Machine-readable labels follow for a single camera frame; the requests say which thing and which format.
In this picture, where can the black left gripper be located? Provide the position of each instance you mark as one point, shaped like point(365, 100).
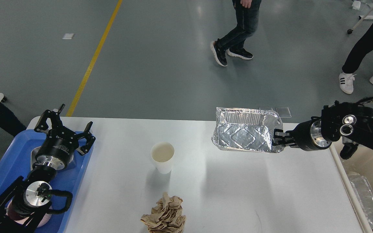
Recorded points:
point(57, 150)

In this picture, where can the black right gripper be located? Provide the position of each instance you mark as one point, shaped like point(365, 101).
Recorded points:
point(306, 136)

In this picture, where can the aluminium foil tray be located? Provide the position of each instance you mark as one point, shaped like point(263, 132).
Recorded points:
point(243, 129)

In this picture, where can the steel rectangular container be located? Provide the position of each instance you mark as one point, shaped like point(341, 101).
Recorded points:
point(34, 155)

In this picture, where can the pink ribbed mug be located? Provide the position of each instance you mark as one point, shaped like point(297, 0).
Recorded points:
point(45, 218)

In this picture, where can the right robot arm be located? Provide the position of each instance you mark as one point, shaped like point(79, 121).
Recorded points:
point(350, 121)

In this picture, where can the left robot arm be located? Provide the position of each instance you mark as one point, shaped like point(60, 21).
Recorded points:
point(37, 182)

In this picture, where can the right clear floor plate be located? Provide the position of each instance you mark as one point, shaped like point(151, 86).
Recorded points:
point(283, 112)

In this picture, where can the clear floor plate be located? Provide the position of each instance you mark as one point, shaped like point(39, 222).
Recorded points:
point(267, 109)
point(283, 112)

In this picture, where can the left clear floor plate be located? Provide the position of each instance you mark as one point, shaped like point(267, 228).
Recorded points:
point(267, 109)

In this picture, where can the blue plastic tray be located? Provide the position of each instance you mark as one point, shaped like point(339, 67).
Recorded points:
point(16, 162)

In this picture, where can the dark seated person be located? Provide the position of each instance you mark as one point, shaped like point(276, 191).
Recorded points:
point(9, 122)

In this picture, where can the white paper cup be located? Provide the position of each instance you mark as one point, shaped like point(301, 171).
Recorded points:
point(162, 155)

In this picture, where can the beige plastic bin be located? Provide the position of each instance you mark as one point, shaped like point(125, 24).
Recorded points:
point(362, 163)

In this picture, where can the foil tray in bin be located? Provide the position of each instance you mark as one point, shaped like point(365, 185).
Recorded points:
point(364, 194)

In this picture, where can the crumpled brown paper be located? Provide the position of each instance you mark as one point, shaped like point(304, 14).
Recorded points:
point(166, 217)

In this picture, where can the person in dark jeans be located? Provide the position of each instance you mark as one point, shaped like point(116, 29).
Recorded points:
point(247, 14)

